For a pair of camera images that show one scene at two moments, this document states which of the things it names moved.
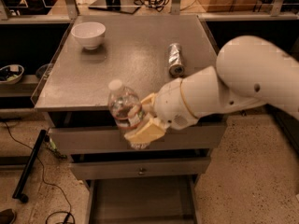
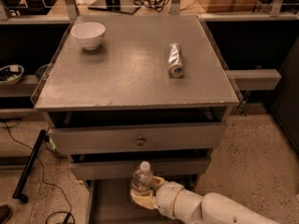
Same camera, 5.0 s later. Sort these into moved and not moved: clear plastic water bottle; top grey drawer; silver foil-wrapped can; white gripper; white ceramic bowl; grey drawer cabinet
Moved: clear plastic water bottle; white gripper
Not moved: white ceramic bowl; grey drawer cabinet; top grey drawer; silver foil-wrapped can
